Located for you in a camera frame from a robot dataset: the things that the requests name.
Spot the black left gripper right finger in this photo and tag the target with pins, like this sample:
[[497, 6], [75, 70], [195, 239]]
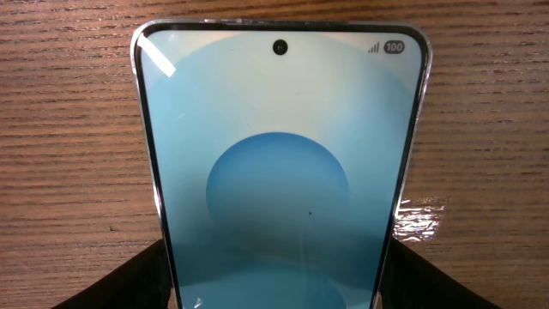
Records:
[[411, 282]]

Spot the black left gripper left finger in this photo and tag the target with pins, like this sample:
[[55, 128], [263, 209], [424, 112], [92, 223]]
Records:
[[143, 282]]

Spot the turquoise screen smartphone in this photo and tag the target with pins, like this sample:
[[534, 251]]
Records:
[[278, 152]]

